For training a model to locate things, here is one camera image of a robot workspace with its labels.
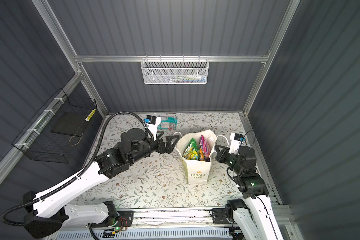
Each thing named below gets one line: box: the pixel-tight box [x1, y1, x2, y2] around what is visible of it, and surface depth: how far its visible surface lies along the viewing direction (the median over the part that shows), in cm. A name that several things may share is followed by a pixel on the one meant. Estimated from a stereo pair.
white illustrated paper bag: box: [174, 129, 217, 185], surface depth 77 cm
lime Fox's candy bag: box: [182, 137, 199, 160], surface depth 82 cm
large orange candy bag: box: [198, 148, 205, 161], surface depth 79 cm
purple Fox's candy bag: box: [199, 134, 211, 161], surface depth 78 cm
